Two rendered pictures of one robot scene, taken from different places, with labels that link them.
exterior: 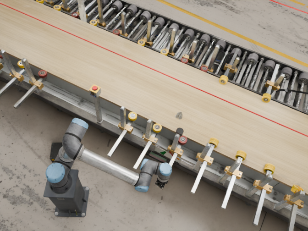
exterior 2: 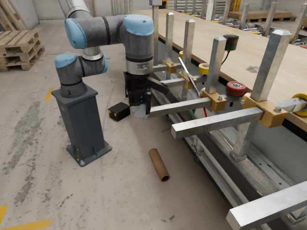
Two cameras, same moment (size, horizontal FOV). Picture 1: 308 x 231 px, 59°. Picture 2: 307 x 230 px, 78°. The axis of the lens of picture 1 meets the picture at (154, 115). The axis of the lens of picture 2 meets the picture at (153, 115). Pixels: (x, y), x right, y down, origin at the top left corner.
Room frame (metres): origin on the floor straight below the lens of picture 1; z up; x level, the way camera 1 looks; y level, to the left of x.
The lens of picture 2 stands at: (0.40, -0.67, 1.28)
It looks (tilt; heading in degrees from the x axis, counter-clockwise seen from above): 35 degrees down; 52
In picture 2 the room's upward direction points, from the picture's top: straight up
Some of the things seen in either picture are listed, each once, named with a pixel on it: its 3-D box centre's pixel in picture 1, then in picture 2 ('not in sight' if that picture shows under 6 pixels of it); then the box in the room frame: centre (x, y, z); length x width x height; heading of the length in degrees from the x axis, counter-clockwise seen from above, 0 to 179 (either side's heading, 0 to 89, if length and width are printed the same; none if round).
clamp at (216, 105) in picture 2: (175, 150); (212, 98); (1.07, -0.23, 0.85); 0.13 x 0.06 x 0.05; 71
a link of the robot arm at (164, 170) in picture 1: (164, 171); (138, 38); (0.75, -0.14, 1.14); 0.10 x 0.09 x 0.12; 81
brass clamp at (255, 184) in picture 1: (262, 186); not in sight; (0.83, -0.94, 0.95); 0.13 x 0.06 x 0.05; 71
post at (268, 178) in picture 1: (257, 186); not in sight; (0.83, -0.92, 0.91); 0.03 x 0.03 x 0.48; 71
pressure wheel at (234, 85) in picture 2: (181, 141); (233, 95); (1.16, -0.28, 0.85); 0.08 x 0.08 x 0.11
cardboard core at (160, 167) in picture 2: not in sight; (158, 164); (1.09, 0.15, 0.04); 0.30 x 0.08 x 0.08; 71
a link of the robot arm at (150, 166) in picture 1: (149, 167); (122, 29); (0.76, -0.03, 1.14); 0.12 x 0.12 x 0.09; 81
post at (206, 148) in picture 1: (201, 157); (254, 107); (1.00, -0.45, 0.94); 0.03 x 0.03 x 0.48; 71
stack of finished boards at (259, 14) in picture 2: not in sight; (259, 14); (8.96, 3.51, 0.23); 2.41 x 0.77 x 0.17; 158
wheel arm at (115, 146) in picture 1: (121, 136); (156, 69); (1.14, 0.26, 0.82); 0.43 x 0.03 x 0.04; 161
